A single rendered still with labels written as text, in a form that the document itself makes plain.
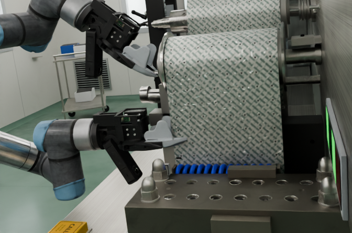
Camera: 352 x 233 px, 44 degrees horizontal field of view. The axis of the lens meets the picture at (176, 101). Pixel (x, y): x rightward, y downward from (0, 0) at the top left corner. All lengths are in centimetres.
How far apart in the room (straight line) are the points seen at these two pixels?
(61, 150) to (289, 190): 52
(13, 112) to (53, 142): 540
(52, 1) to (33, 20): 7
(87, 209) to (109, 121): 28
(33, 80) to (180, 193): 608
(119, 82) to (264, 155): 625
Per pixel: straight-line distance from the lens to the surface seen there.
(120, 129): 97
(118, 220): 109
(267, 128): 93
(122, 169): 101
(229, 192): 84
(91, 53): 102
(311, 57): 94
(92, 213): 115
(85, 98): 598
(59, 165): 107
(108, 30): 99
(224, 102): 92
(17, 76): 656
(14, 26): 103
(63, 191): 109
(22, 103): 662
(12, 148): 115
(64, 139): 104
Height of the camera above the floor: 138
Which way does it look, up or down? 12 degrees down
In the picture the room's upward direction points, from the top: 6 degrees counter-clockwise
